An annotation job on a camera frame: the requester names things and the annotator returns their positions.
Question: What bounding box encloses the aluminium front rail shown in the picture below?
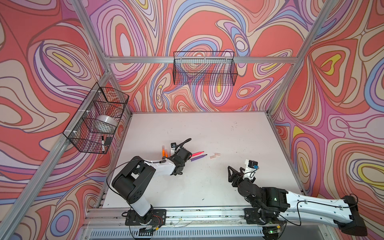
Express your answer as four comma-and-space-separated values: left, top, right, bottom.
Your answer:
83, 205, 331, 229

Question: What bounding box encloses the white tape roll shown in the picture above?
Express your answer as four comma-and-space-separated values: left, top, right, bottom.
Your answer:
95, 115, 118, 127

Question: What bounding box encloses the black wire basket left wall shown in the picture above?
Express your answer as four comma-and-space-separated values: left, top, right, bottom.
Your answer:
63, 83, 129, 155

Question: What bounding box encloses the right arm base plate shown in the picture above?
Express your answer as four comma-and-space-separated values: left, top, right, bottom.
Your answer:
244, 208, 285, 226

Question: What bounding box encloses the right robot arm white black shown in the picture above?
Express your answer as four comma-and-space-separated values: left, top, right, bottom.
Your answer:
228, 166, 368, 237

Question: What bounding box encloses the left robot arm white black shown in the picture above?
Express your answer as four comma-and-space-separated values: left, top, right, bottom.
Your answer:
106, 138, 192, 224

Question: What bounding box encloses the black marker in basket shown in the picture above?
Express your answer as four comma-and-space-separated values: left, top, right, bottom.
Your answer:
101, 136, 106, 154

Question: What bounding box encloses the black wire basket wall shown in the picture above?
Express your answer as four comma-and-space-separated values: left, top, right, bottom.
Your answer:
173, 50, 238, 86
63, 83, 129, 155

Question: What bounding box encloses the purple marker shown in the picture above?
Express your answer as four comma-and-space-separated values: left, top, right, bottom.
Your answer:
190, 155, 207, 162

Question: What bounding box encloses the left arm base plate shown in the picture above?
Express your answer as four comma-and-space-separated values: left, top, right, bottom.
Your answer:
122, 209, 167, 227

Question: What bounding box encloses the pink marker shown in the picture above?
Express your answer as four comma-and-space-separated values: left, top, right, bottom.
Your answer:
192, 151, 204, 157

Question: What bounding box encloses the black wire basket back wall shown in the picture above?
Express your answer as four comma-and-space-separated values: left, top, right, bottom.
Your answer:
173, 50, 238, 86

